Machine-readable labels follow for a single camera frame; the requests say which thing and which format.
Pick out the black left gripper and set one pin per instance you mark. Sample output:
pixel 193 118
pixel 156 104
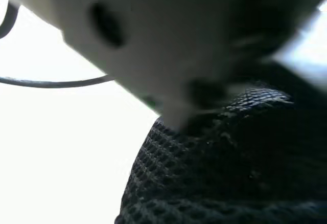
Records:
pixel 301 83

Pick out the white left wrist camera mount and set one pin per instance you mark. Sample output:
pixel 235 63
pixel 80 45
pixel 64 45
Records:
pixel 158 42

